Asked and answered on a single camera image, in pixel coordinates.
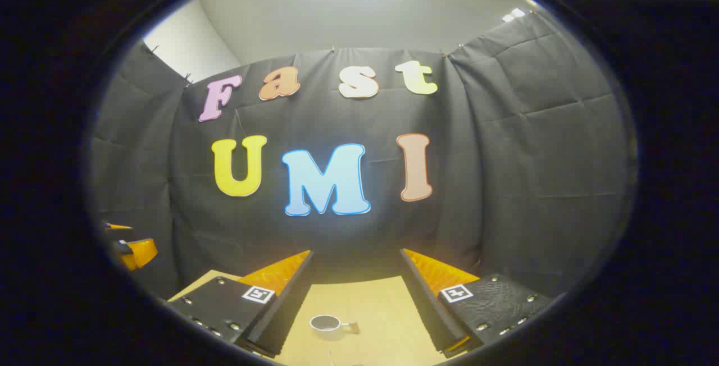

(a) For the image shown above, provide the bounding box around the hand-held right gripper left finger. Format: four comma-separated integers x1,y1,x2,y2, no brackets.
167,250,314,359

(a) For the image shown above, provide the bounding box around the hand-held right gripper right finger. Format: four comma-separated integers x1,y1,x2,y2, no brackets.
399,248,555,359

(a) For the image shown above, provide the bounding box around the white cup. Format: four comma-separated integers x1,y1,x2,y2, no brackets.
310,315,360,335

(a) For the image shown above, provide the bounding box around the light wooden desktop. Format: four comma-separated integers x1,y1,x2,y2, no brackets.
169,269,467,366

